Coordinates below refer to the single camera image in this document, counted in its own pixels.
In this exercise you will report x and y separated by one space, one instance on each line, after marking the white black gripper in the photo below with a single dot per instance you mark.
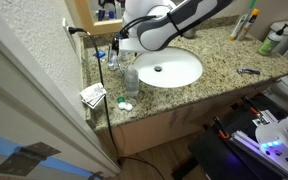
129 45

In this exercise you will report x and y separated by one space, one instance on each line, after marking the robot base with blue lights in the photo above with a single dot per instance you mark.
270 146

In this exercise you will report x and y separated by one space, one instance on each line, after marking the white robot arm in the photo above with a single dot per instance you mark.
150 25

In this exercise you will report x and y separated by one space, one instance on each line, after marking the small clear bottle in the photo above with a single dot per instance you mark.
112 58

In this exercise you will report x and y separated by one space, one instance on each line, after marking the blue small object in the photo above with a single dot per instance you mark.
100 54

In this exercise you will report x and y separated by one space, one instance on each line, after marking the wood framed mirror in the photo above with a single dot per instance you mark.
83 16

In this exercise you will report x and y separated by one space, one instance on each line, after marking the clear plastic water bottle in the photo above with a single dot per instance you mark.
131 81

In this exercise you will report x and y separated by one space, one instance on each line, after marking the white oval sink basin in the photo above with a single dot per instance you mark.
170 68

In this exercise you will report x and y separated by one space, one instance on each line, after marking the white paper packets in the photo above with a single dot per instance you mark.
93 94

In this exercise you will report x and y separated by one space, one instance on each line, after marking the wooden vanity cabinet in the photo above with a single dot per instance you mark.
150 131

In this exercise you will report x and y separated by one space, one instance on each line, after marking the white door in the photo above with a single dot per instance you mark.
40 85

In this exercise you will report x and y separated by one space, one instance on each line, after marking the white toothpaste tube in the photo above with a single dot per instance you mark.
238 27

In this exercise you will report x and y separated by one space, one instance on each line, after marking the blue razor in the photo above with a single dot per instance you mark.
248 71

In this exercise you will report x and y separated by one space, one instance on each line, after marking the green soap pump bottle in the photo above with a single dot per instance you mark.
271 42

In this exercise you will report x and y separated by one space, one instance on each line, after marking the black robot cart platform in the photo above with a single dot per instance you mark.
223 160

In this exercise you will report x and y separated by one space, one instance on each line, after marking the metal door hinge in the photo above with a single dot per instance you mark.
24 159

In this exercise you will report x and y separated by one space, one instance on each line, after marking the white wall outlet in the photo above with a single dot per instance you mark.
70 37

